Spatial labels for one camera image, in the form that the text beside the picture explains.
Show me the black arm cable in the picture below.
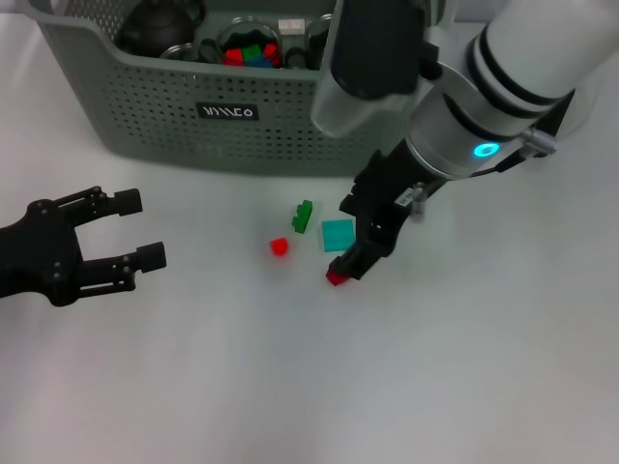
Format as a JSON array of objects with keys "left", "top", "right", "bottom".
[{"left": 463, "top": 147, "right": 538, "bottom": 179}]

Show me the black clay teapot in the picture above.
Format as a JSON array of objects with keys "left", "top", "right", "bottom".
[{"left": 115, "top": 0, "right": 209, "bottom": 54}]

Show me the green stepped toy brick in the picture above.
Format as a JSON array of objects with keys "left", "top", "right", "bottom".
[{"left": 291, "top": 198, "right": 314, "bottom": 235}]

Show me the metal right gripper connector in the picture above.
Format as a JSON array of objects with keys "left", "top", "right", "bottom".
[{"left": 410, "top": 183, "right": 427, "bottom": 223}]

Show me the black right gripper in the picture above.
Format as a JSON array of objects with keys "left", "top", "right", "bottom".
[{"left": 327, "top": 137, "right": 451, "bottom": 281}]

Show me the grey perforated storage bin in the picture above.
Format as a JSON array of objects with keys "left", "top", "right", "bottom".
[{"left": 29, "top": 0, "right": 458, "bottom": 178}]

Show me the teal square toy plate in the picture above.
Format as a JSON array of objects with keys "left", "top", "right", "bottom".
[{"left": 320, "top": 218, "right": 357, "bottom": 253}]

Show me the glass teacup black base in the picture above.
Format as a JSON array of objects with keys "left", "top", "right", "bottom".
[
  {"left": 284, "top": 46, "right": 310, "bottom": 69},
  {"left": 198, "top": 14, "right": 284, "bottom": 68},
  {"left": 304, "top": 16, "right": 336, "bottom": 69},
  {"left": 158, "top": 42, "right": 202, "bottom": 62}
]

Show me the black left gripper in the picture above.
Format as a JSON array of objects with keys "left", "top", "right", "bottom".
[{"left": 0, "top": 186, "right": 168, "bottom": 308}]

